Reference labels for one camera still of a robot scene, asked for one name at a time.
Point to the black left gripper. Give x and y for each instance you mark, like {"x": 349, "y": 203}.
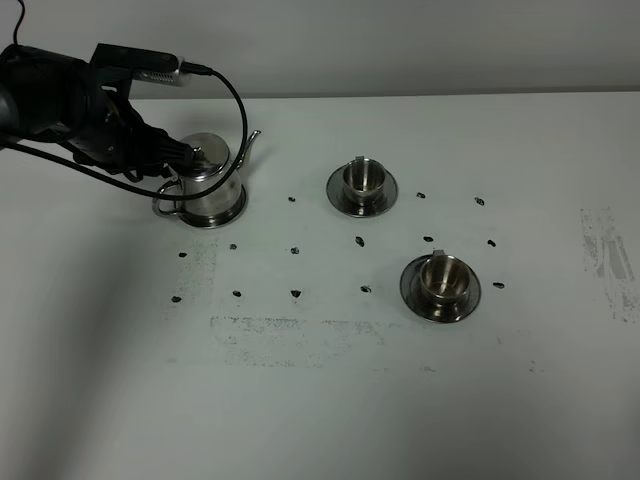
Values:
{"x": 84, "y": 107}

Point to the stainless steel teapot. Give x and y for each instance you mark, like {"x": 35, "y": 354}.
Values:
{"x": 212, "y": 184}

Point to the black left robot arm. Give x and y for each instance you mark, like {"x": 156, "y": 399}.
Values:
{"x": 10, "y": 97}

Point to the round steel teapot saucer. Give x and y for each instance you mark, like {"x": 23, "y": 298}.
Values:
{"x": 215, "y": 221}

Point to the far steel saucer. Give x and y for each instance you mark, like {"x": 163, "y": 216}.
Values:
{"x": 336, "y": 194}

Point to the far steel teacup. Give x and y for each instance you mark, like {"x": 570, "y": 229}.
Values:
{"x": 363, "y": 180}

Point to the steel teacup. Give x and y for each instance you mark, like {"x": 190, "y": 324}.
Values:
{"x": 444, "y": 279}
{"x": 363, "y": 180}

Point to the near steel saucer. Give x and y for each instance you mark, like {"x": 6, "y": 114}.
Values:
{"x": 427, "y": 309}

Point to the near steel teacup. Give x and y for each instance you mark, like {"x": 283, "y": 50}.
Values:
{"x": 444, "y": 279}

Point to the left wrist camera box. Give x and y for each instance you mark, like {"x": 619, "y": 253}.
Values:
{"x": 119, "y": 64}

